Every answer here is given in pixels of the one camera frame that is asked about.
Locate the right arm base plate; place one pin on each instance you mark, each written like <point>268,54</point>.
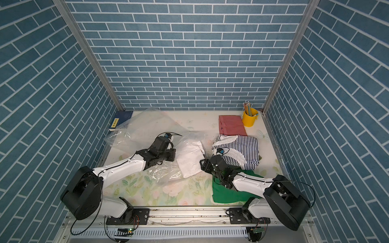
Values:
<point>243,216</point>

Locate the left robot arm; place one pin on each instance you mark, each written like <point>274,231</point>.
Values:
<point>84,194</point>

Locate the blue white striped tank top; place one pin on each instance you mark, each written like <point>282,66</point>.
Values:
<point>243,153</point>

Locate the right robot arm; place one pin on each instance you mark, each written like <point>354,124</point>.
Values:
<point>276,197</point>

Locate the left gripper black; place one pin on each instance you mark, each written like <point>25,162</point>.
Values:
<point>172,152</point>

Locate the clear vacuum bag with valve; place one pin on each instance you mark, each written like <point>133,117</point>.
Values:
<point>140,131</point>

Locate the bright green garment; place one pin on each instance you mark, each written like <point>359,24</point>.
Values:
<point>222,195</point>

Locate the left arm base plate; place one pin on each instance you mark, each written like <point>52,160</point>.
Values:
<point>136,217</point>

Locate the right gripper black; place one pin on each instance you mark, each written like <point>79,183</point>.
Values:
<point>207,164</point>

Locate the clear bag with striped clothes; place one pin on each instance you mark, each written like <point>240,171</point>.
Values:
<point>169,172</point>

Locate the coloured pencils bundle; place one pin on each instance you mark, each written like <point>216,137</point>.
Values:
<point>247,108</point>

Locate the aluminium rail frame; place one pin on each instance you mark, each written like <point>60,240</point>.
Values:
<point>204,224</point>

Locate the white garment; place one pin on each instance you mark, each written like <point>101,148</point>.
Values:
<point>188,155</point>

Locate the red garment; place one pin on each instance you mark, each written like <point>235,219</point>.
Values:
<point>231,125</point>

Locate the dark blue book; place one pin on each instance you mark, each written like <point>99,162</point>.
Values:
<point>119,118</point>

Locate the yellow pencil cup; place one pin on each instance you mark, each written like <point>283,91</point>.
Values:
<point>249,117</point>

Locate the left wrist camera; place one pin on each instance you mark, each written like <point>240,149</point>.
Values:
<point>167,137</point>

